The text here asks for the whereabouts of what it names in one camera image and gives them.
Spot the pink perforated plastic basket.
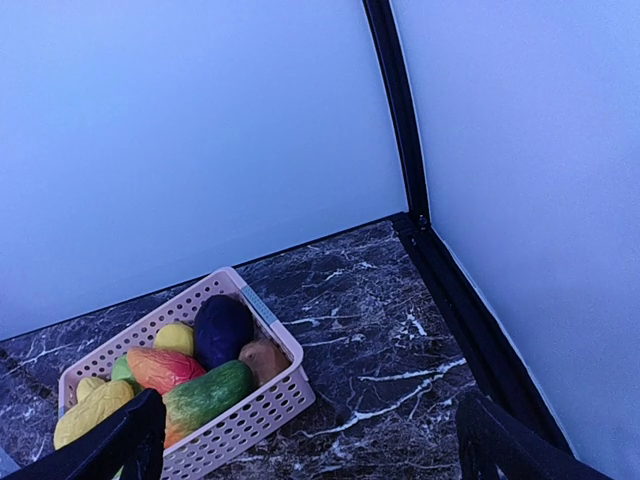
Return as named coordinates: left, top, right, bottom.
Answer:
left=58, top=267, right=315, bottom=479

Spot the red orange toy mango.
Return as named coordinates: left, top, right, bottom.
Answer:
left=126, top=347, right=206, bottom=395

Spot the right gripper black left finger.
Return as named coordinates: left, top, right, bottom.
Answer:
left=8, top=389, right=166, bottom=479

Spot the dark purple toy fruit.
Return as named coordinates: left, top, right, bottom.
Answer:
left=194, top=295, right=254, bottom=370

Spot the black right corner frame post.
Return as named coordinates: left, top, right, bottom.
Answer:
left=363, top=0, right=431, bottom=231

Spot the brown toy potato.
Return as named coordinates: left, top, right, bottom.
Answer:
left=239, top=339, right=290, bottom=387

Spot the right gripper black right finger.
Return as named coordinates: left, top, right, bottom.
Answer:
left=456, top=391, right=606, bottom=479

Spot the green toy lime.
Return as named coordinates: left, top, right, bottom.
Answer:
left=111, top=355, right=143, bottom=395

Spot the large yellow toy fruit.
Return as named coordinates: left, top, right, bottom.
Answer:
left=53, top=380, right=134, bottom=450

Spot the yellow toy banana piece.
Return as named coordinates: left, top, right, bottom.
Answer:
left=76, top=376, right=106, bottom=402

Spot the small yellow toy lemon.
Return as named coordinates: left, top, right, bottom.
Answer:
left=153, top=322, right=195, bottom=357

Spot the green orange toy mango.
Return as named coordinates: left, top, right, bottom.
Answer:
left=163, top=360, right=254, bottom=449

